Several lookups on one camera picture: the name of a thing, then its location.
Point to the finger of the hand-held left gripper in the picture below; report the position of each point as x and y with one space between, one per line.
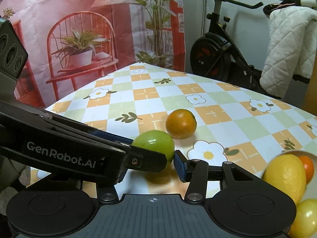
148 161
111 136

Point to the black exercise bike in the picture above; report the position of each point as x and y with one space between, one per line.
213 54

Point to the black cloth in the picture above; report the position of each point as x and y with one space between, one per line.
279 5

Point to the checkered flower tablecloth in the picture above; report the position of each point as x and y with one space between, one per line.
148 94

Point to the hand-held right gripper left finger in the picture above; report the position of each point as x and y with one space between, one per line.
106 193

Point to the orange-brown round fruit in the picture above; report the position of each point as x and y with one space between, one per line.
180 124

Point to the person's left hand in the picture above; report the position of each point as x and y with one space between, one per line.
24 178

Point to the beige round plate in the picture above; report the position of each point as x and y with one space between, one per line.
312 192

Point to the large yellow lemon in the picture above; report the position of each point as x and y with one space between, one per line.
284 178

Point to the white quilted jacket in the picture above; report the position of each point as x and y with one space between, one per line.
289 49

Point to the yellow-green round fruit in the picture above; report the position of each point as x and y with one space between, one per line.
305 218

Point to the green round fruit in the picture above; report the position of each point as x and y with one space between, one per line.
156 141

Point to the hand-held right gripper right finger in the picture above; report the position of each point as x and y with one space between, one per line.
180 166

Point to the wooden board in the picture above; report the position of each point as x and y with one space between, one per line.
312 99

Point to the small orange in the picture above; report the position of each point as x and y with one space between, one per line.
307 168

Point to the printed red backdrop cloth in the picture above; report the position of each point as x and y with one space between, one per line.
62 17

